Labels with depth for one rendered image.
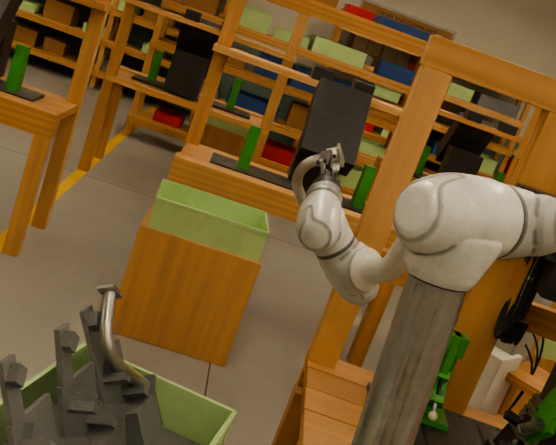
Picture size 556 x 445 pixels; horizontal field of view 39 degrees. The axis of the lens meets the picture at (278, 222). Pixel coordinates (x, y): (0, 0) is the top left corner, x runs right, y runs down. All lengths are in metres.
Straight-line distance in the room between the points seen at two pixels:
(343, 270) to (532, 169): 0.81
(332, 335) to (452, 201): 1.33
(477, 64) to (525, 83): 0.15
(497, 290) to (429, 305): 1.21
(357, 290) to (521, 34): 10.81
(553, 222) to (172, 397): 1.02
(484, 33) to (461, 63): 10.01
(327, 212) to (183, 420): 0.62
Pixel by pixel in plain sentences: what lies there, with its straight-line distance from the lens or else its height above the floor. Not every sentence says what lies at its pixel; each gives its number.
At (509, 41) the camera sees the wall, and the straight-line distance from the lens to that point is 12.45.
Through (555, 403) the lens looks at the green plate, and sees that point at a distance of 2.29.
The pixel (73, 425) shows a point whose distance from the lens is 1.69.
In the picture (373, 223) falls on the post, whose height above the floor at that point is 1.37.
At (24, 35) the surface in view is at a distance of 11.79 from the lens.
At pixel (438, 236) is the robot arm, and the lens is 1.21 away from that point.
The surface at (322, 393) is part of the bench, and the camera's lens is 2.35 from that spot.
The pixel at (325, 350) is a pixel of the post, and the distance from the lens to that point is 2.50.
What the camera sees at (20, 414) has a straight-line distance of 1.52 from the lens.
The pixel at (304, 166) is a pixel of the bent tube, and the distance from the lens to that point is 2.13.
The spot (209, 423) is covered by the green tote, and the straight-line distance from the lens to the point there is 1.93.
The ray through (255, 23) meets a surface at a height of 1.65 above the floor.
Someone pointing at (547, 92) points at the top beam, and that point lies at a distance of 2.39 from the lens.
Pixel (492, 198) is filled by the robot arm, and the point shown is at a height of 1.70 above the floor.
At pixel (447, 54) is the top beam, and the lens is 2.33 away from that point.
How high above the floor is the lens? 1.85
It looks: 14 degrees down
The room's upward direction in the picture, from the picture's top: 20 degrees clockwise
